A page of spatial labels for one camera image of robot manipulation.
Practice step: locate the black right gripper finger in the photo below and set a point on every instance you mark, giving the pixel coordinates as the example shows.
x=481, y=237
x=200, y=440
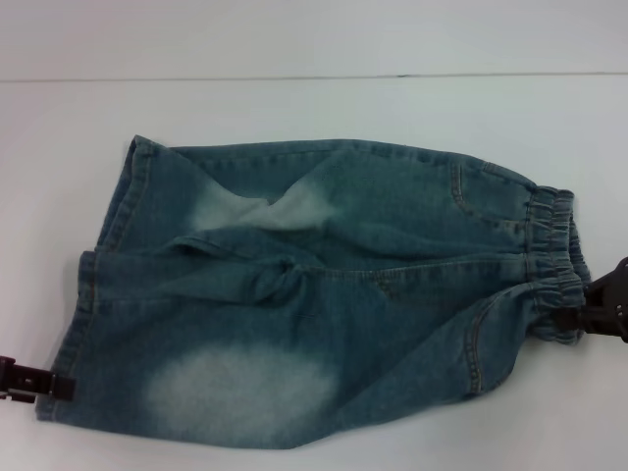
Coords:
x=576, y=323
x=608, y=284

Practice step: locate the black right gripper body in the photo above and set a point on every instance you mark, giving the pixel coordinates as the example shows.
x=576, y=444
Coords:
x=619, y=321

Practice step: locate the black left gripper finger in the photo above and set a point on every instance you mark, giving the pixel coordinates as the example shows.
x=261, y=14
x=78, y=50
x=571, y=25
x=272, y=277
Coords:
x=34, y=380
x=64, y=386

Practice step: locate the blue denim shorts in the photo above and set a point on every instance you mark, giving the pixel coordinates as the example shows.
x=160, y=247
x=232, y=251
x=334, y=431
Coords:
x=294, y=319

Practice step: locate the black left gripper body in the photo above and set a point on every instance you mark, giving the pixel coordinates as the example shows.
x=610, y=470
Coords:
x=7, y=378

